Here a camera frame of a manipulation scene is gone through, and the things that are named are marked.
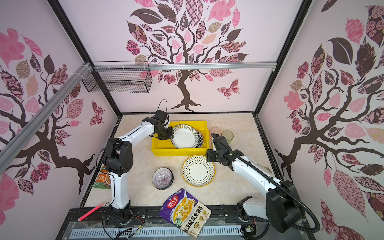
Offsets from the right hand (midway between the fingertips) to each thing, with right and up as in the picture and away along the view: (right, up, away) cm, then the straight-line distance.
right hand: (210, 152), depth 86 cm
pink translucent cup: (+5, +13, +16) cm, 21 cm away
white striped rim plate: (-16, +8, +14) cm, 23 cm away
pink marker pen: (-63, -29, -11) cm, 70 cm away
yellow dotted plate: (-8, -12, +2) cm, 15 cm away
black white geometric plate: (-5, +6, +15) cm, 17 cm away
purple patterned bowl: (-27, -14, -3) cm, 31 cm away
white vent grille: (-30, -36, -16) cm, 49 cm away
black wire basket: (-72, +54, +36) cm, 97 cm away
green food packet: (-63, -16, 0) cm, 65 cm away
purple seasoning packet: (-15, -28, -12) cm, 34 cm away
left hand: (-23, +8, +10) cm, 27 cm away
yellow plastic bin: (-29, +2, +8) cm, 30 cm away
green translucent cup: (+14, +9, +12) cm, 21 cm away
